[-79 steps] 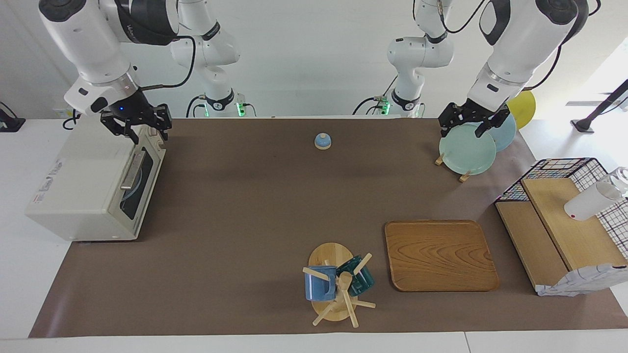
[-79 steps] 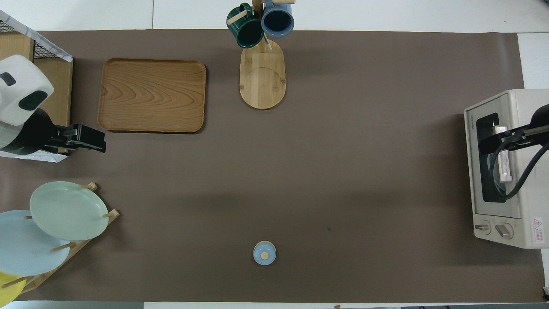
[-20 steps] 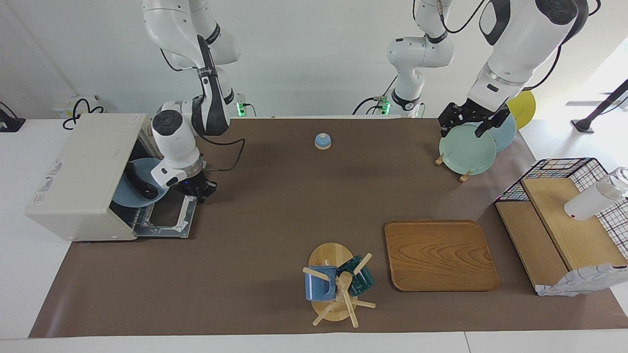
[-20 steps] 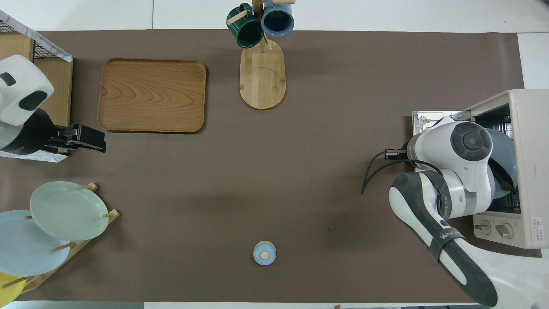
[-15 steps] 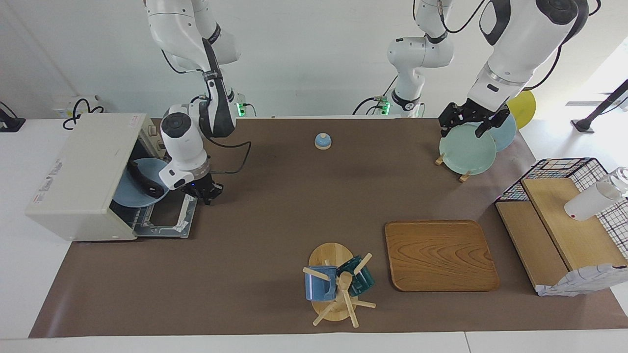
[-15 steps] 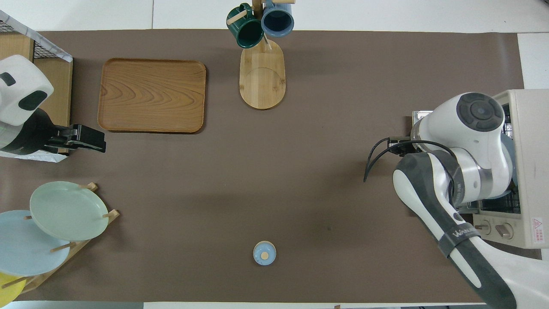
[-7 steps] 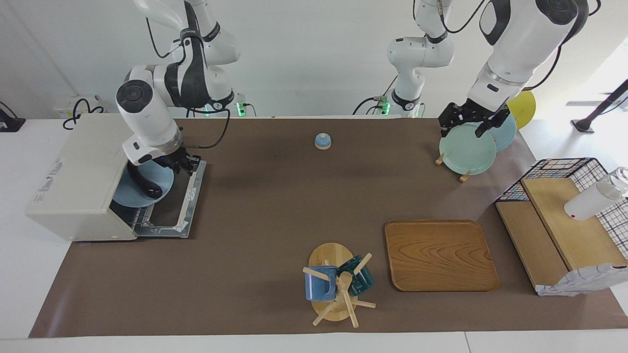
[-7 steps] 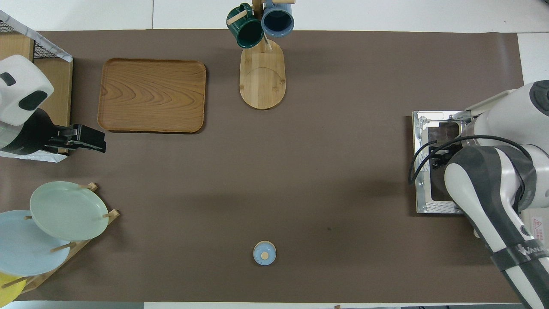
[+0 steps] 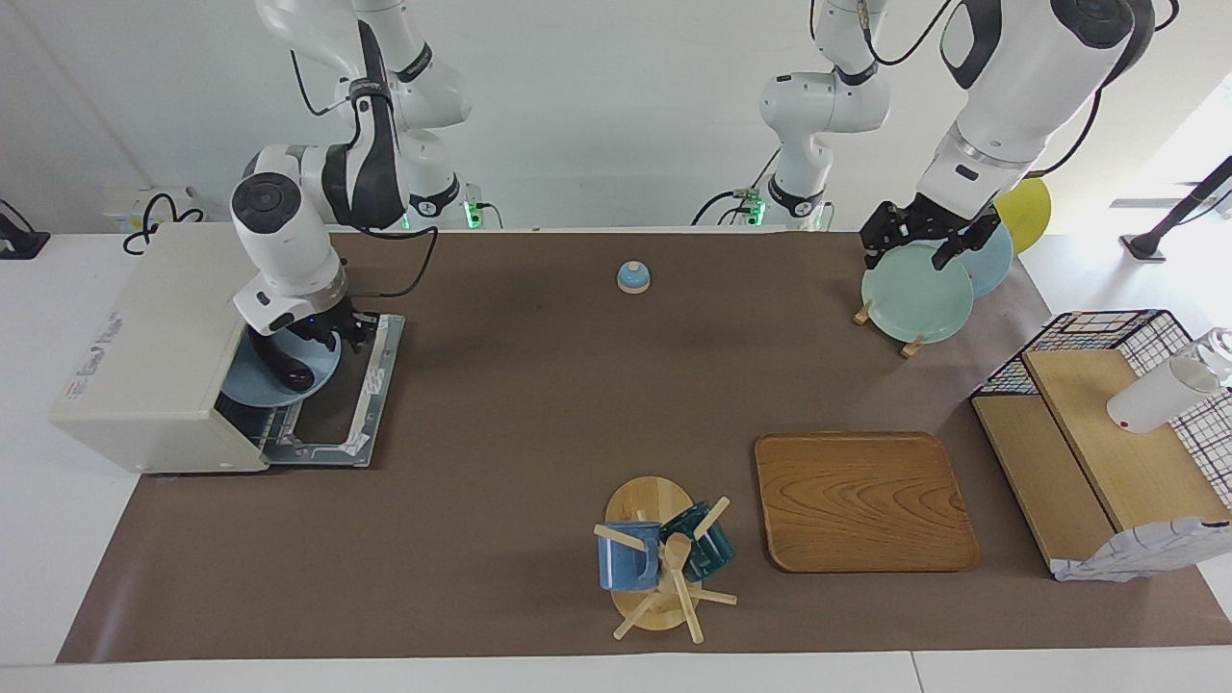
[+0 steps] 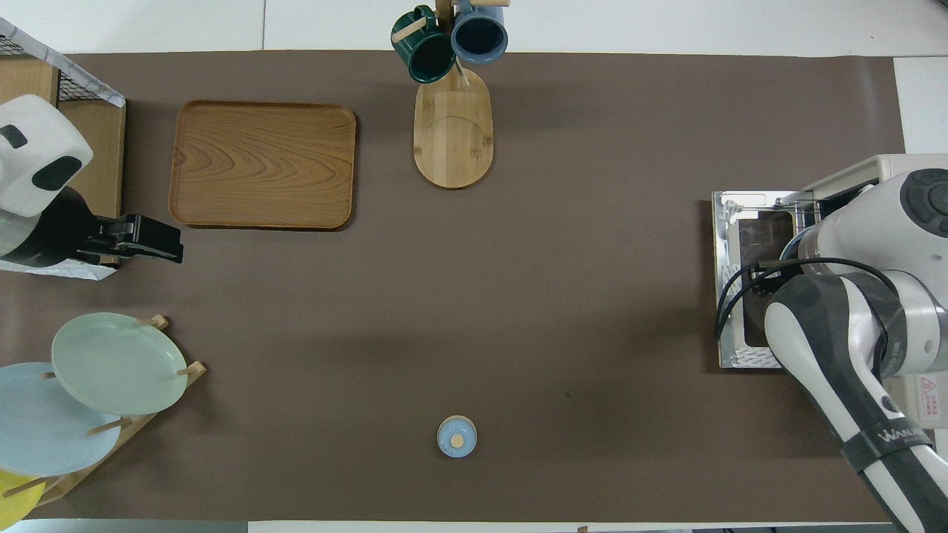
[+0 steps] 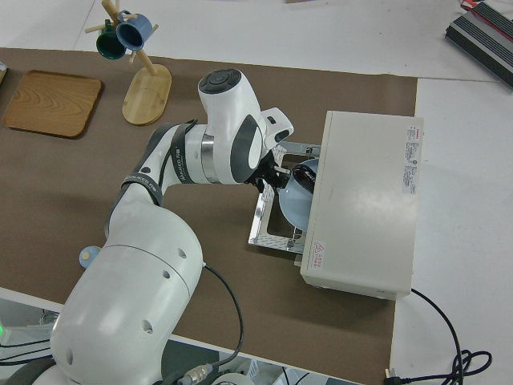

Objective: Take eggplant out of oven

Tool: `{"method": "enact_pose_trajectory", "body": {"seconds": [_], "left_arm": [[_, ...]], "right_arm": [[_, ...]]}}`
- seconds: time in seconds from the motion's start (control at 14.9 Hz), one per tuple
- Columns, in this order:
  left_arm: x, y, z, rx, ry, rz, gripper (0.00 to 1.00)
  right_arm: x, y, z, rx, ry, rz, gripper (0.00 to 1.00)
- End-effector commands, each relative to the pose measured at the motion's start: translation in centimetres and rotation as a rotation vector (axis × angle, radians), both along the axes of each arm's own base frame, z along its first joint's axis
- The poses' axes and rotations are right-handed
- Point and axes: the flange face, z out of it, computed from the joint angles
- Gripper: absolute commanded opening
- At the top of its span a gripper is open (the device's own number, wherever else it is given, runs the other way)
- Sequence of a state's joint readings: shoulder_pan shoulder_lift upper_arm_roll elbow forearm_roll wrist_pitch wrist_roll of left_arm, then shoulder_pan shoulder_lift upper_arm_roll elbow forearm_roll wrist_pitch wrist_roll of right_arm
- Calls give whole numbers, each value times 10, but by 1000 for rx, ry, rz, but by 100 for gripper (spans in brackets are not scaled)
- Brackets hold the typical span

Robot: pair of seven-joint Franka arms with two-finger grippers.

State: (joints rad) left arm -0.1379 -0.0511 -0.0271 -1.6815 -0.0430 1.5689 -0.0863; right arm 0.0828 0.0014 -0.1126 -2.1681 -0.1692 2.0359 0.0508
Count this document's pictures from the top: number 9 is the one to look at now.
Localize glass oven door with handle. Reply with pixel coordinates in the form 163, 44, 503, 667
258, 312, 406, 471

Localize light blue plate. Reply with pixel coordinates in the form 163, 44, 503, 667
958, 222, 1015, 298
220, 322, 345, 408

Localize beige toaster oven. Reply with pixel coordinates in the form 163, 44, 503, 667
50, 223, 405, 475

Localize pale green plate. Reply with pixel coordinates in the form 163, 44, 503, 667
860, 241, 976, 346

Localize yellow plate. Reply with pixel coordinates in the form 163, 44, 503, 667
993, 177, 1053, 255

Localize wooden plate rack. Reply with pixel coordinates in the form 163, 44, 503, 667
852, 299, 928, 360

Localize brown table mat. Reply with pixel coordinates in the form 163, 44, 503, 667
56, 231, 1232, 665

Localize white power box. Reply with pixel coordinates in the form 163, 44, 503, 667
100, 186, 204, 233

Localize black stand leg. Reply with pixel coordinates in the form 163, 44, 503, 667
1119, 154, 1232, 264

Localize rectangular wooden tray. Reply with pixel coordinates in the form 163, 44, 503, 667
755, 432, 983, 575

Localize white bottle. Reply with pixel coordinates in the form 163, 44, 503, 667
1106, 327, 1232, 435

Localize black clamp base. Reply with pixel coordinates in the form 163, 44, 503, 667
0, 197, 52, 262

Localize wooden mug tree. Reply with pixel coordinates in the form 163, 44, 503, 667
593, 475, 739, 645

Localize dark green mug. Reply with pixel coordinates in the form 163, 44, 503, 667
660, 500, 737, 583

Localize blue mug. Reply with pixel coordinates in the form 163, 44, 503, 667
598, 521, 664, 593

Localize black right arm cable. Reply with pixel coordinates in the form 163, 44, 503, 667
287, 17, 441, 301

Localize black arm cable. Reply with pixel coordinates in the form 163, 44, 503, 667
287, 17, 441, 301
808, 0, 1185, 184

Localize oven wire rack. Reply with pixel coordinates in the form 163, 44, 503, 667
216, 383, 301, 449

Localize black arm base cables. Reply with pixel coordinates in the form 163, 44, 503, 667
692, 144, 783, 228

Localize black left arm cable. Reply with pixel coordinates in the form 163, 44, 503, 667
808, 0, 1185, 184

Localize black looped cable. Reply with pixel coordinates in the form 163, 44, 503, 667
122, 192, 206, 257

